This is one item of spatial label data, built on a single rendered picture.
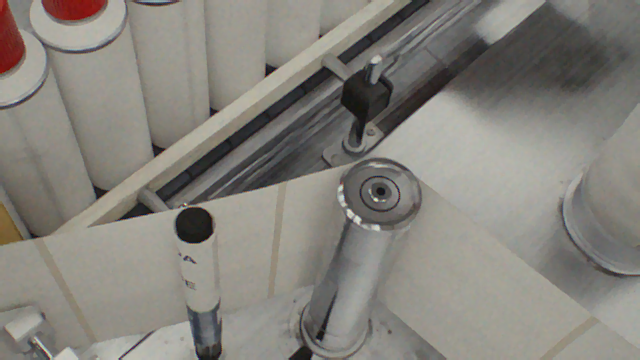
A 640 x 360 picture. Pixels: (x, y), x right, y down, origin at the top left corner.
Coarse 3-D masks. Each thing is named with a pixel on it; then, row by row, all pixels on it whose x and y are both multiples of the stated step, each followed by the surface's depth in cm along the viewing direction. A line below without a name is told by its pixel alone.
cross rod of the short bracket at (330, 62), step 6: (330, 54) 57; (324, 60) 57; (330, 60) 56; (336, 60) 57; (324, 66) 57; (330, 66) 56; (336, 66) 56; (342, 66) 56; (330, 72) 57; (336, 72) 56; (342, 72) 56; (348, 72) 56; (336, 78) 57; (342, 78) 56
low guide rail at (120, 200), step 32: (384, 0) 59; (352, 32) 58; (288, 64) 55; (320, 64) 57; (256, 96) 54; (224, 128) 53; (160, 160) 50; (192, 160) 52; (128, 192) 49; (64, 224) 48; (96, 224) 48
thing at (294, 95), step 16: (416, 0) 64; (400, 16) 64; (384, 32) 62; (352, 48) 61; (320, 80) 59; (288, 96) 58; (272, 112) 57; (240, 128) 56; (256, 128) 57; (224, 144) 56; (240, 144) 58; (208, 160) 55; (176, 176) 54; (192, 176) 55; (96, 192) 53; (160, 192) 53; (176, 192) 55; (144, 208) 52
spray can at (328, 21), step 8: (328, 0) 57; (336, 0) 57; (344, 0) 57; (352, 0) 57; (360, 0) 58; (328, 8) 58; (336, 8) 58; (344, 8) 58; (352, 8) 58; (360, 8) 59; (328, 16) 59; (336, 16) 59; (344, 16) 59; (328, 24) 59; (336, 24) 59; (320, 32) 61; (328, 32) 60
